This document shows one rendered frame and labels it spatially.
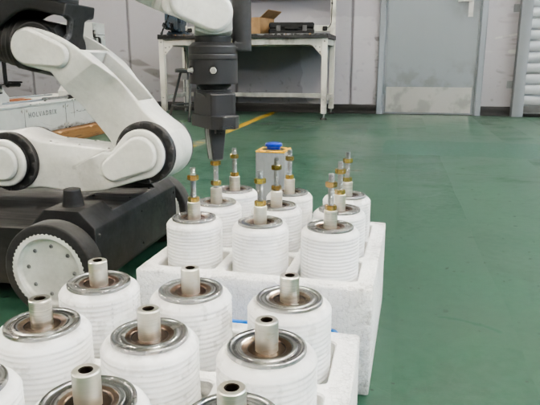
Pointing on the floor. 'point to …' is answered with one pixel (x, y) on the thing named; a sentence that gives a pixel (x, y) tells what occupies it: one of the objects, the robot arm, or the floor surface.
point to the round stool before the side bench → (176, 94)
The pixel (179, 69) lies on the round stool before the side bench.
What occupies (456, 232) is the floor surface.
